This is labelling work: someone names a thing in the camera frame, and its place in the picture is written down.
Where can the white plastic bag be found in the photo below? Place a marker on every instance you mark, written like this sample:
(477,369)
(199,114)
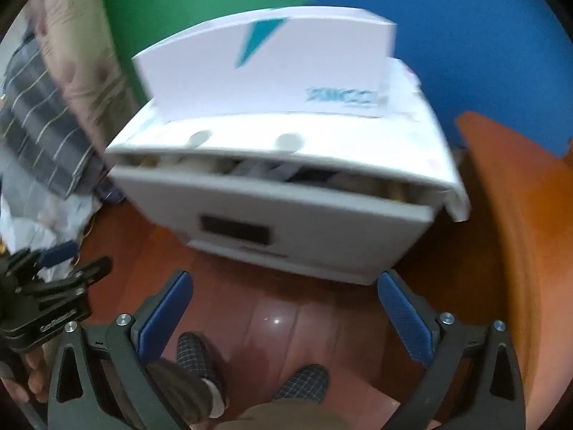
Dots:
(27,224)

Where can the white cardboard box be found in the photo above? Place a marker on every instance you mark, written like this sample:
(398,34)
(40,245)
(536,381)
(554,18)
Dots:
(201,76)

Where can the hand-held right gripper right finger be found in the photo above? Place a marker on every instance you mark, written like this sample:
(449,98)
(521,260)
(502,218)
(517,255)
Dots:
(405,318)

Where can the green foam mat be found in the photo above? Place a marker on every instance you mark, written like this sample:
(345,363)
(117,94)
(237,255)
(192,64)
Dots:
(179,0)

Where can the grey plaid blanket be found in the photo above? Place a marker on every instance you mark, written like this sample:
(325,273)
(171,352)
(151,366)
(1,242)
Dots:
(36,121)

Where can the person's right leg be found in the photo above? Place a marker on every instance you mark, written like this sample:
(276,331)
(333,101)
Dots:
(286,416)

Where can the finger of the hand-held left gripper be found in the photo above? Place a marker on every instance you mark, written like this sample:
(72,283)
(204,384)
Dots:
(76,277)
(56,254)

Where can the plaid slipper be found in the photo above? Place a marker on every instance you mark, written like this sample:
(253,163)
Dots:
(304,383)
(197,354)

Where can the person's leg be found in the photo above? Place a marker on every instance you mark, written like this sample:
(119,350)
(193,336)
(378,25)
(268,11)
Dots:
(179,389)
(286,416)

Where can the floral printed bedsheet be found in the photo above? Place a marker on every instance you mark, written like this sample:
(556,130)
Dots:
(76,53)

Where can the person's left hand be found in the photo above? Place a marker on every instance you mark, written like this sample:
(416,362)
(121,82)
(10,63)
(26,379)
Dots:
(35,376)

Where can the person's left leg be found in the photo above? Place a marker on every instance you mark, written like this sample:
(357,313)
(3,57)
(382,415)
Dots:
(179,389)

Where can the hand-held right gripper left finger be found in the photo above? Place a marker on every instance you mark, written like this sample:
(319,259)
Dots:
(165,313)

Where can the orange wooden stool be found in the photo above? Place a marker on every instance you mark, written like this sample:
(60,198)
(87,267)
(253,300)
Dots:
(528,233)

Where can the blue foam mat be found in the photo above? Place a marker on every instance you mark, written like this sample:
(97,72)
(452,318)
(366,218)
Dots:
(470,31)

